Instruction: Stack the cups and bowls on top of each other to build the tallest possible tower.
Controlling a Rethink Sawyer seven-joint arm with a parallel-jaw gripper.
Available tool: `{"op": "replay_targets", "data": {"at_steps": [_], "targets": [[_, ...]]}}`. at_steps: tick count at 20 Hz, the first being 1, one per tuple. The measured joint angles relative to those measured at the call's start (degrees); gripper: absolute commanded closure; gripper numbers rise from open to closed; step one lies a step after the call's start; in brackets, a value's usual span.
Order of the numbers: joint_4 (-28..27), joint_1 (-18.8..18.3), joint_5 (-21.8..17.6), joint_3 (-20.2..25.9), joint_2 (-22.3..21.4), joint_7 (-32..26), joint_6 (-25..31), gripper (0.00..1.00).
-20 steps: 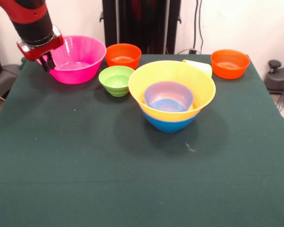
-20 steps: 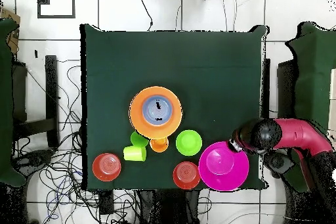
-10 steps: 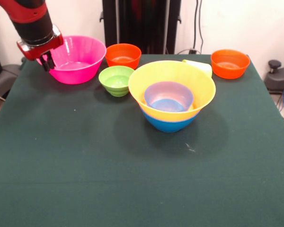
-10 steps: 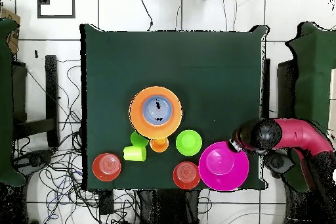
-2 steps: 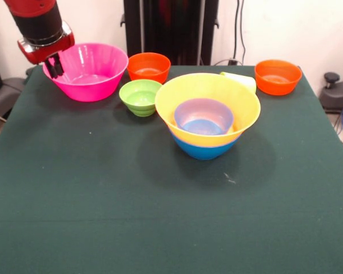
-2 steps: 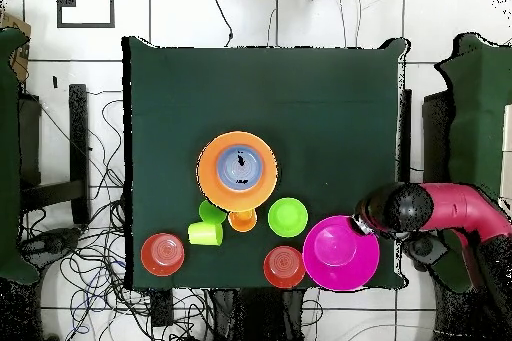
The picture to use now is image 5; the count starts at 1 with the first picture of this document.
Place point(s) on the large pink bowl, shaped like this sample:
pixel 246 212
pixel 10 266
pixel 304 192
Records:
pixel 88 91

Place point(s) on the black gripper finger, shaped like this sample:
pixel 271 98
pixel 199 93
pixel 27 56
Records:
pixel 51 70
pixel 58 65

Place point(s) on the medium blue bowl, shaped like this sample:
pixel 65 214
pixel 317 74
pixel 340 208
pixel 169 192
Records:
pixel 203 151

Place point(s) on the grey pedestal foot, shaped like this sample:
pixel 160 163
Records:
pixel 340 94
pixel 8 88

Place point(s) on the dark green tablecloth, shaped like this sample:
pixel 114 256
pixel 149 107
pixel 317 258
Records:
pixel 171 222

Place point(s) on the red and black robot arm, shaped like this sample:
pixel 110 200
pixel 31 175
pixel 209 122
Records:
pixel 37 20

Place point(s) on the large orange bowl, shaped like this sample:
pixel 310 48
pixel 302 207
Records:
pixel 165 102

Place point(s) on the small blue bowl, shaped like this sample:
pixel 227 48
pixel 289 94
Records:
pixel 203 114

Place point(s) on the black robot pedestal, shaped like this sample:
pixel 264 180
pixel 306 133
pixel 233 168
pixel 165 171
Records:
pixel 174 28

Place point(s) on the small green bowl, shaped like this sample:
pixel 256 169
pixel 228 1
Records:
pixel 137 100

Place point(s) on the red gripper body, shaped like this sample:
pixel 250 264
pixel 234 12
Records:
pixel 45 52

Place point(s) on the red-orange bowl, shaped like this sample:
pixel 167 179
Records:
pixel 277 82
pixel 148 67

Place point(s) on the lime yellow cup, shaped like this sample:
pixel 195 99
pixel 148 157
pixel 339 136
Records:
pixel 245 81

